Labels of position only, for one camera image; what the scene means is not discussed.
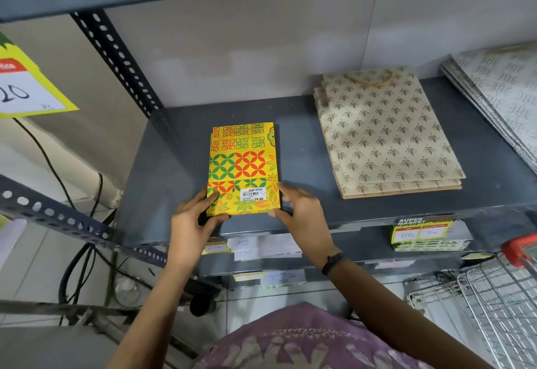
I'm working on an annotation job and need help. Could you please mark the person's left hand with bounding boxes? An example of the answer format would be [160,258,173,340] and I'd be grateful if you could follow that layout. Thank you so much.
[169,186,230,257]

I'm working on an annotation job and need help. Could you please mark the person's right hand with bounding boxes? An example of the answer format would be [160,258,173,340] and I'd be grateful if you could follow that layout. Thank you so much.
[268,182,341,265]

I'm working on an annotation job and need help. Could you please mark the yellow patterned paper bag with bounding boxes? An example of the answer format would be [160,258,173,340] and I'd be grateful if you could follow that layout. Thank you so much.
[206,122,281,217]

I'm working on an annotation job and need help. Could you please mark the person's right forearm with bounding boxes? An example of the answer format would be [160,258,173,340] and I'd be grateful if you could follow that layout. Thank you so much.
[326,257,485,369]

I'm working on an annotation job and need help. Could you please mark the person's left forearm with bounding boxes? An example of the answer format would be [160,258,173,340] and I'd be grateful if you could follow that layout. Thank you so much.
[105,251,203,369]

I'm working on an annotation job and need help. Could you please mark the small yellow price label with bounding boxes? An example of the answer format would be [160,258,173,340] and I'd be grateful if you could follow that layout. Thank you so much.
[201,240,231,255]

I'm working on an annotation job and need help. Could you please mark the white paper price labels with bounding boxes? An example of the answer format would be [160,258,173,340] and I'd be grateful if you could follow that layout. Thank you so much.
[228,234,303,262]

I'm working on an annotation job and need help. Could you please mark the white shelf-edge label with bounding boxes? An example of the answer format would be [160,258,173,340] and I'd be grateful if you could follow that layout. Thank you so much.
[260,269,308,290]

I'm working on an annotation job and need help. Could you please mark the black wristband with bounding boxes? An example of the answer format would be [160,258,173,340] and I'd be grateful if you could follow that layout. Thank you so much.
[321,252,347,277]

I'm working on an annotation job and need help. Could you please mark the grey metal lower shelf board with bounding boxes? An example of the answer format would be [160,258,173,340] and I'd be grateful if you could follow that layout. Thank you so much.
[196,251,537,290]

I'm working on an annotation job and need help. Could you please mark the white round floor object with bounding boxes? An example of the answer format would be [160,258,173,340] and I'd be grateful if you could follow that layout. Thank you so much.
[114,277,142,308]

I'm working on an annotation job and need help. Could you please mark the beige leaf-print paper bag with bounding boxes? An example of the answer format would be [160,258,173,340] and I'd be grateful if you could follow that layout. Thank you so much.
[313,93,463,200]
[315,86,463,192]
[321,67,466,184]

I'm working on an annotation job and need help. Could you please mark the person's purple patterned clothing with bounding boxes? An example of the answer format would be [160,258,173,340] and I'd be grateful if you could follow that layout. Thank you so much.
[192,302,435,369]

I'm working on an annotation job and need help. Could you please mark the large yellow green price label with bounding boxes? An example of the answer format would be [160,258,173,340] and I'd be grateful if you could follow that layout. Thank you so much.
[389,216,475,253]

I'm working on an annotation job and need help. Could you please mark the perforated grey metal beam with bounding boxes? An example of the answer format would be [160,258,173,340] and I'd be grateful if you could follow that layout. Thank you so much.
[0,174,169,269]

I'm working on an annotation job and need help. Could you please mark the grey metal floor bar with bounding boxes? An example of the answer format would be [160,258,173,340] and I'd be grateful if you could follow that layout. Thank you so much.
[0,299,141,327]

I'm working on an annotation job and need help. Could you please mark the perforated grey metal upright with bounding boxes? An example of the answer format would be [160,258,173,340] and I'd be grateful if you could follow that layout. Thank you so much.
[70,9,164,120]

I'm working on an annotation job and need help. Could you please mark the yellow hanging price sign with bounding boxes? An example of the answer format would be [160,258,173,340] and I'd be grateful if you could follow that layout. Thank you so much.
[0,31,79,119]

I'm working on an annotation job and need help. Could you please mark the stack of white patterned bags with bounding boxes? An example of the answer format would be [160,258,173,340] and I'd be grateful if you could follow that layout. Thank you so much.
[441,42,537,152]

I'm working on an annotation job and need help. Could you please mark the thick black cable bundle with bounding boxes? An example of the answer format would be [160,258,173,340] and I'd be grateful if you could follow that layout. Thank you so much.
[58,172,154,327]

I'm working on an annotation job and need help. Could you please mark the thin black cable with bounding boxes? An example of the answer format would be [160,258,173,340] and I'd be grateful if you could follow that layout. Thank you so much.
[12,118,78,211]

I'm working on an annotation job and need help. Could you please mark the wire shopping cart red handle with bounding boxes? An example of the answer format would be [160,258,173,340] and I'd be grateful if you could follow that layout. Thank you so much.
[405,232,537,369]

